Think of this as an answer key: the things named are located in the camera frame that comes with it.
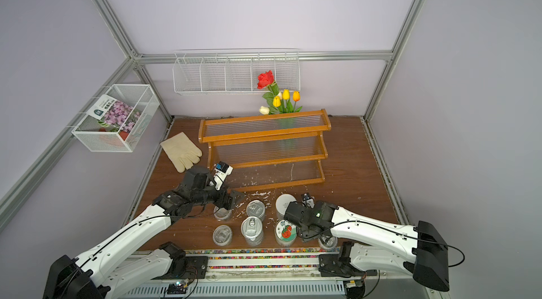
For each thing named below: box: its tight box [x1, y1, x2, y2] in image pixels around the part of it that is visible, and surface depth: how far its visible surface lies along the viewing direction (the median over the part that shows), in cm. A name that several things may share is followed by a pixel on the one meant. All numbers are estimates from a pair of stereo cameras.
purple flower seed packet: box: [86, 93, 142, 134], surface depth 75 cm
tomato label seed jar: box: [274, 219, 298, 248], surface depth 75 cm
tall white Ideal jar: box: [275, 193, 297, 221], surface depth 82 cm
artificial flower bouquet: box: [256, 69, 303, 115], surface depth 90 cm
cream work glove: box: [159, 131, 203, 174], surface depth 107 cm
